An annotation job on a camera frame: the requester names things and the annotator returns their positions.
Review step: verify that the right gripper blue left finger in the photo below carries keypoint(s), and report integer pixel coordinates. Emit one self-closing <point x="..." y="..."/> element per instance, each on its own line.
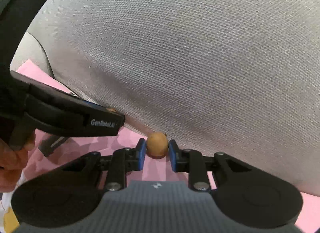
<point x="121" y="162"/>

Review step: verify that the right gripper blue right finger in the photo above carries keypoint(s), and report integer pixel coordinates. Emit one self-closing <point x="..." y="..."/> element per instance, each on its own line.
<point x="191" y="162"/>

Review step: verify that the person's hand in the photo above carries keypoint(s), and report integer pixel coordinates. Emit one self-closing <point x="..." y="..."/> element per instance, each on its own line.
<point x="14" y="162"/>

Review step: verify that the pink checked lemon cloth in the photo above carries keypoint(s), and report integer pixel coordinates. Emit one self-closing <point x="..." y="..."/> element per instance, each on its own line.
<point x="308" y="221"/>

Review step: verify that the beige fabric sofa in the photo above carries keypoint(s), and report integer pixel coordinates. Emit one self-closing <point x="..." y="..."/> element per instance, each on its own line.
<point x="238" y="76"/>

